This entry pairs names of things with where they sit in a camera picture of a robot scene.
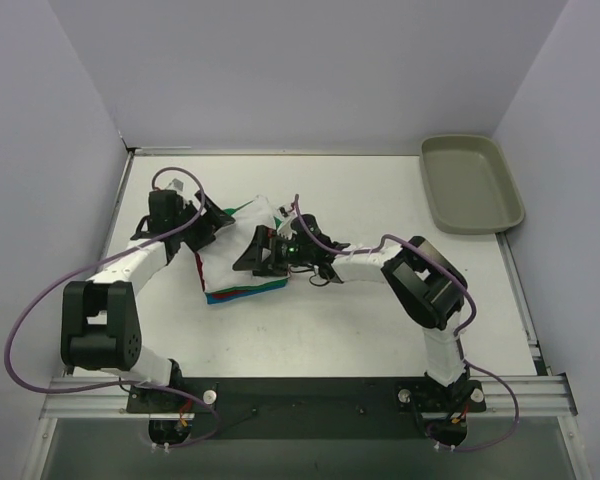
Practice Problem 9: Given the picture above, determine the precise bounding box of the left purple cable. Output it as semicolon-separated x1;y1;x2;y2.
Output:
4;167;226;449

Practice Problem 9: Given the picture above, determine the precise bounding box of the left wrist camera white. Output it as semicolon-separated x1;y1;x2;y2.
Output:
166;179;184;192

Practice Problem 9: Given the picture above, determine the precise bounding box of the blue t shirt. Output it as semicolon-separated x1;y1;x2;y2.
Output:
205;278;288;305

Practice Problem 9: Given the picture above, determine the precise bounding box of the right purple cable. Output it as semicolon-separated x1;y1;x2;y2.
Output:
279;193;521;454

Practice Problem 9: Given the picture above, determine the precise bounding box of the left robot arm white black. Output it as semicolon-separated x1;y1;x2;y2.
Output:
60;190;235;412

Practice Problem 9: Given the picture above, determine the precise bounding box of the white t shirt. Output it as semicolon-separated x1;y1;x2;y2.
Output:
195;195;289;305

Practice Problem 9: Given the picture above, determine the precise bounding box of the red t shirt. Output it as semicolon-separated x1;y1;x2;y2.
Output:
194;253;243;304

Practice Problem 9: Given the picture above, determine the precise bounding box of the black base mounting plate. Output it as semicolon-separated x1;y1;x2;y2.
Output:
126;377;486;446

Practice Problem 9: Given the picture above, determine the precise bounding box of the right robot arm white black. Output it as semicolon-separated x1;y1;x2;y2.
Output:
233;214;468;387

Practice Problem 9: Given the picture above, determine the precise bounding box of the green t shirt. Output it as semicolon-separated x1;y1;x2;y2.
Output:
229;195;287;290

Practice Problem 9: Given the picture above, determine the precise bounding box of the aluminium rail profile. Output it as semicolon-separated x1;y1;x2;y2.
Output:
39;375;576;420

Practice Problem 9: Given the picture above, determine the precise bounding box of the purple cable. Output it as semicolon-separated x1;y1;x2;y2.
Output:
4;167;226;449
279;193;521;454

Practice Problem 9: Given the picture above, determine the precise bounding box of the grey plastic tray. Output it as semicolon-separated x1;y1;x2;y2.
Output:
420;134;525;235

